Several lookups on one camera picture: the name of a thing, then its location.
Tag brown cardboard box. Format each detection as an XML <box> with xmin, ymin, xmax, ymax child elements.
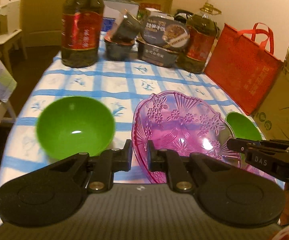
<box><xmin>252</xmin><ymin>48</ymin><xmax>289</xmax><ymax>140</ymax></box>

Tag green plastic bowl right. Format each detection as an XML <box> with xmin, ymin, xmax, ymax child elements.
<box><xmin>225</xmin><ymin>112</ymin><xmax>262</xmax><ymax>140</ymax></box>

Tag white box with blue label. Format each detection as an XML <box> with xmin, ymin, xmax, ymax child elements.
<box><xmin>102</xmin><ymin>0</ymin><xmax>140</xmax><ymax>31</ymax></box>

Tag large oil bottle red label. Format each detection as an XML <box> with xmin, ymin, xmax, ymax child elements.
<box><xmin>61</xmin><ymin>0</ymin><xmax>104</xmax><ymax>68</ymax></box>

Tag tilted dark food packet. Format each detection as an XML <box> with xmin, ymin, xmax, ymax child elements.
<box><xmin>109</xmin><ymin>10</ymin><xmax>142</xmax><ymax>42</ymax></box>

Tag small dark food tub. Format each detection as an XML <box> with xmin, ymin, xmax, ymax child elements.
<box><xmin>104</xmin><ymin>35</ymin><xmax>135</xmax><ymax>61</ymax></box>

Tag white wooden chair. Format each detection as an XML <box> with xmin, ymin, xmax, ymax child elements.
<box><xmin>0</xmin><ymin>0</ymin><xmax>27</xmax><ymax>73</ymax></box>

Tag green plastic bowl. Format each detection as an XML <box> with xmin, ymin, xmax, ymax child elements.
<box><xmin>225</xmin><ymin>112</ymin><xmax>262</xmax><ymax>140</ymax></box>
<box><xmin>36</xmin><ymin>96</ymin><xmax>116</xmax><ymax>160</ymax></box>

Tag tilted instant meal box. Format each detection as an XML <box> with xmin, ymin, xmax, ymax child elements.
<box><xmin>140</xmin><ymin>16</ymin><xmax>190</xmax><ymax>51</ymax></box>

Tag dark instant rice box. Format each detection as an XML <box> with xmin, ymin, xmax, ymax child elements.
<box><xmin>136</xmin><ymin>37</ymin><xmax>178</xmax><ymax>68</ymax></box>

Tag pink transparent plastic plate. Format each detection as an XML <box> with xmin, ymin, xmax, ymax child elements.
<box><xmin>131</xmin><ymin>90</ymin><xmax>242</xmax><ymax>184</ymax></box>

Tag red tote bag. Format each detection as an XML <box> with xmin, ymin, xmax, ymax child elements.
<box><xmin>204</xmin><ymin>23</ymin><xmax>283</xmax><ymax>115</ymax></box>

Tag green plastic bowl left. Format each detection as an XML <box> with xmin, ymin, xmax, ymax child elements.
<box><xmin>36</xmin><ymin>96</ymin><xmax>116</xmax><ymax>160</ymax></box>

